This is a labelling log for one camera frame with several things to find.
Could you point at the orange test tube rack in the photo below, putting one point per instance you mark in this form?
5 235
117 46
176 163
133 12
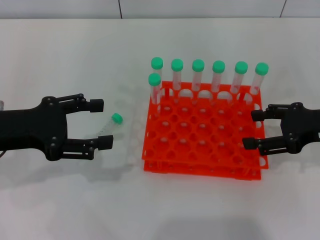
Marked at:
200 140

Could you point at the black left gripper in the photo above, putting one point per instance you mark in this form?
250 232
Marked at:
30 130

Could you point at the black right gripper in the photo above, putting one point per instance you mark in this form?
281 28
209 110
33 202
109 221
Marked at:
300 125

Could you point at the clear test tube green cap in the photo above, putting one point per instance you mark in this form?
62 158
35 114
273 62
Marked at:
198 65
154 79
261 69
241 67
177 64
218 66
116 118
157 63

